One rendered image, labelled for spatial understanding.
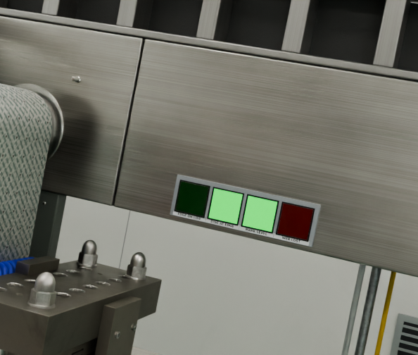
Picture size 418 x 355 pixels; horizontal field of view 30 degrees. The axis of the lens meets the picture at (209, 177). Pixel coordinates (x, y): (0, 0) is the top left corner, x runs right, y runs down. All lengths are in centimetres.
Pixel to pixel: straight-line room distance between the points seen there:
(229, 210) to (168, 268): 256
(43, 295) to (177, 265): 279
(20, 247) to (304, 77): 54
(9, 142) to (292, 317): 263
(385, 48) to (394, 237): 30
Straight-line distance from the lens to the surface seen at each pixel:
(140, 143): 135
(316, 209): 126
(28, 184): 129
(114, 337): 119
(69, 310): 107
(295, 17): 131
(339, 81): 127
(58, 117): 134
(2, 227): 125
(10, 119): 121
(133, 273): 134
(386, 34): 128
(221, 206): 129
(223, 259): 375
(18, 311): 104
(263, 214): 128
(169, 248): 383
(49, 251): 145
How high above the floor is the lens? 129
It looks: 3 degrees down
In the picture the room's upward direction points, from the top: 11 degrees clockwise
